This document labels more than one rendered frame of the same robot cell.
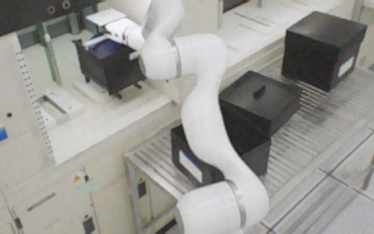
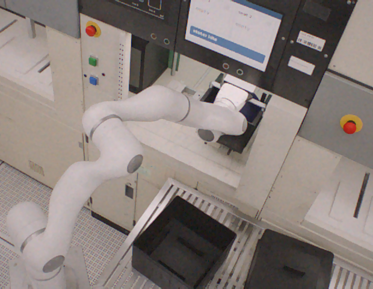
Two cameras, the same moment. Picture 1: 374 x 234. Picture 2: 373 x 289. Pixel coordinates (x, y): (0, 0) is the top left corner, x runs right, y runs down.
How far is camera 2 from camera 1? 114 cm
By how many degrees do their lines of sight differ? 45
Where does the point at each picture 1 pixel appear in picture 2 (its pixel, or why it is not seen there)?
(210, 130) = (59, 189)
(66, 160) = not seen: hidden behind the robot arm
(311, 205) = not seen: outside the picture
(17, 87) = (114, 63)
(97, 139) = (159, 147)
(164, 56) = (88, 120)
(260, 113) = (254, 278)
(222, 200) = (24, 227)
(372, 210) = not seen: outside the picture
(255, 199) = (32, 252)
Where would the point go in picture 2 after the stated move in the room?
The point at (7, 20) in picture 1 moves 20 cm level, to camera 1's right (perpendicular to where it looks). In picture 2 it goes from (122, 21) to (138, 56)
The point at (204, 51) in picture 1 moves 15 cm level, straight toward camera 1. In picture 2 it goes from (107, 146) to (49, 155)
